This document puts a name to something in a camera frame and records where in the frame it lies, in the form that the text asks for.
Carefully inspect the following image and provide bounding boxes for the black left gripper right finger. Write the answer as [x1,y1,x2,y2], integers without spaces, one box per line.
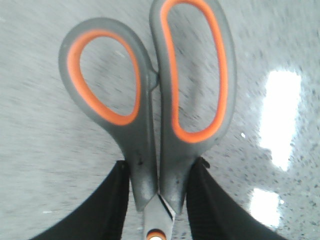
[186,157,284,240]

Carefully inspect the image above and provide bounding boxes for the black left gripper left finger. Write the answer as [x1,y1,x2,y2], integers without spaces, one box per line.
[33,160,130,240]

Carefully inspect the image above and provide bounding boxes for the grey and orange scissors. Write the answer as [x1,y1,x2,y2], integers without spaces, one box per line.
[58,0,236,240]

